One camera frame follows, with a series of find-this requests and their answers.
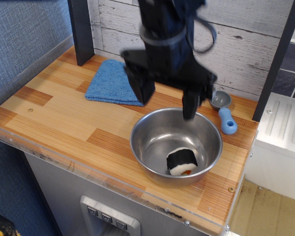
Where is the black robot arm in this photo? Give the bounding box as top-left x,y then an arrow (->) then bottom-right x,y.
120,0 -> 217,120

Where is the grey toy cabinet front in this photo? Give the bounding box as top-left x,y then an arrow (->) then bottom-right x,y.
26,153 -> 225,236

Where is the folded blue cloth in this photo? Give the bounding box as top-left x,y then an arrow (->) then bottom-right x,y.
85,59 -> 143,106

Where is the stainless steel bowl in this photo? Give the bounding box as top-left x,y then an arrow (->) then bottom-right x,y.
130,108 -> 223,187

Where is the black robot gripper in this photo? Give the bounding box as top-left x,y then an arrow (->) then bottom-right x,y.
121,24 -> 217,120

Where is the silver dispenser button panel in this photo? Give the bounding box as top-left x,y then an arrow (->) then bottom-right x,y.
80,195 -> 141,236

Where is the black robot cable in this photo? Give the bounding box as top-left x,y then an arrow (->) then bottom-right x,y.
191,12 -> 218,54

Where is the dark grey post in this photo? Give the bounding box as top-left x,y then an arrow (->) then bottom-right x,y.
252,0 -> 295,122
67,0 -> 94,66

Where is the white ribbed side unit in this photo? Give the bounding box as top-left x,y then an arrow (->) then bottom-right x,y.
245,93 -> 295,199

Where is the dark grey left post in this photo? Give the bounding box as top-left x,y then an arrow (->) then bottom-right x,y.
67,0 -> 94,66

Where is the yellow black object at corner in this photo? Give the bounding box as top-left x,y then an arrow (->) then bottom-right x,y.
0,219 -> 21,236

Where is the dark grey right post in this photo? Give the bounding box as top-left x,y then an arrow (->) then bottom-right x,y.
252,0 -> 295,122

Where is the plush sushi roll toy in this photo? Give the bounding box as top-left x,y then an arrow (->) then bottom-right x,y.
166,147 -> 198,176

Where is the grey scoop blue handle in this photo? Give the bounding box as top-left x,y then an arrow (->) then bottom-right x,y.
209,90 -> 237,135

